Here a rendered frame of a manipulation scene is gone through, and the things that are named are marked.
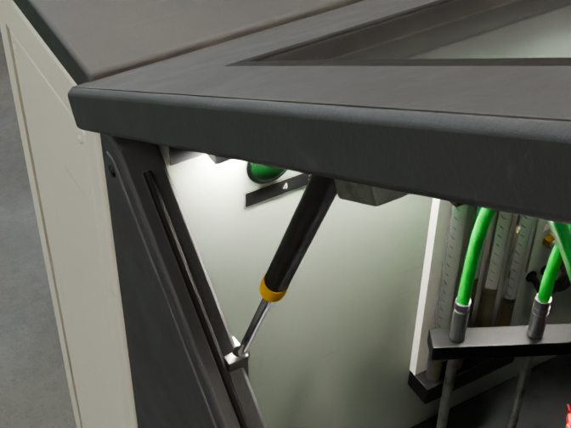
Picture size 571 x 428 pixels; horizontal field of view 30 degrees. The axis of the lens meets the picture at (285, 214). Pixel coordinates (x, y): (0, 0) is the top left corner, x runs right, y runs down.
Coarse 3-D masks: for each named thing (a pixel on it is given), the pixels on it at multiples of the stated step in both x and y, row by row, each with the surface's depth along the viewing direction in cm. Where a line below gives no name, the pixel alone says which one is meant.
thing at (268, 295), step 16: (304, 192) 62; (320, 192) 60; (336, 192) 61; (304, 208) 63; (320, 208) 62; (304, 224) 64; (320, 224) 65; (288, 240) 67; (304, 240) 66; (288, 256) 69; (272, 272) 72; (288, 272) 71; (272, 288) 74; (256, 320) 81; (240, 352) 89
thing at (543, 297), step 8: (568, 224) 108; (552, 256) 112; (560, 256) 112; (552, 264) 113; (560, 264) 113; (544, 272) 115; (552, 272) 113; (544, 280) 115; (552, 280) 114; (544, 288) 115; (552, 288) 116; (536, 296) 117; (544, 296) 116; (536, 304) 117; (544, 304) 117; (536, 312) 118; (544, 312) 117; (536, 320) 118; (544, 320) 118; (528, 328) 121; (536, 328) 119; (544, 328) 120; (536, 336) 120
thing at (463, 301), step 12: (480, 216) 105; (492, 216) 105; (480, 228) 107; (552, 228) 86; (564, 228) 85; (480, 240) 108; (564, 240) 84; (468, 252) 111; (480, 252) 111; (564, 252) 84; (468, 264) 112; (564, 264) 84; (468, 276) 113; (468, 288) 114; (456, 300) 117; (468, 300) 116
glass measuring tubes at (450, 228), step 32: (448, 224) 117; (512, 224) 126; (448, 256) 120; (480, 256) 122; (512, 256) 127; (448, 288) 123; (480, 288) 130; (512, 288) 130; (416, 320) 129; (448, 320) 127; (480, 320) 132; (416, 352) 132; (416, 384) 135
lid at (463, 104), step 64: (384, 0) 94; (448, 0) 81; (512, 0) 84; (192, 64) 82; (256, 64) 72; (320, 64) 63; (384, 64) 57; (448, 64) 52; (512, 64) 47; (128, 128) 77; (192, 128) 65; (256, 128) 56; (320, 128) 50; (384, 128) 44; (448, 128) 40; (512, 128) 37; (384, 192) 53; (448, 192) 42; (512, 192) 38
